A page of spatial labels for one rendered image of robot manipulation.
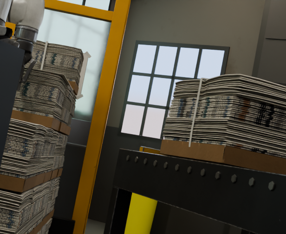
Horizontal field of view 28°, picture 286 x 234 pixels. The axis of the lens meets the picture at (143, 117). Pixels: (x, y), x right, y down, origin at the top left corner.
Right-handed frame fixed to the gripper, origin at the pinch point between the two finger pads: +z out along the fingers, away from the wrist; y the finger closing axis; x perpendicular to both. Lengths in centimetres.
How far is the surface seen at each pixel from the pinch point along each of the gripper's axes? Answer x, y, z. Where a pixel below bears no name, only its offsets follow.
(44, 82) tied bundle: -5.2, -10.5, -6.1
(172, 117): 67, -60, 3
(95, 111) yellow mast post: -116, -29, -5
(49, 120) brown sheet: -4.6, -16.0, 9.0
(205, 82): 81, -66, -7
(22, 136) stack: 53, -15, 18
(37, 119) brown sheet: -4.6, -11.1, 9.8
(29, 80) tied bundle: -5.0, -4.5, -5.6
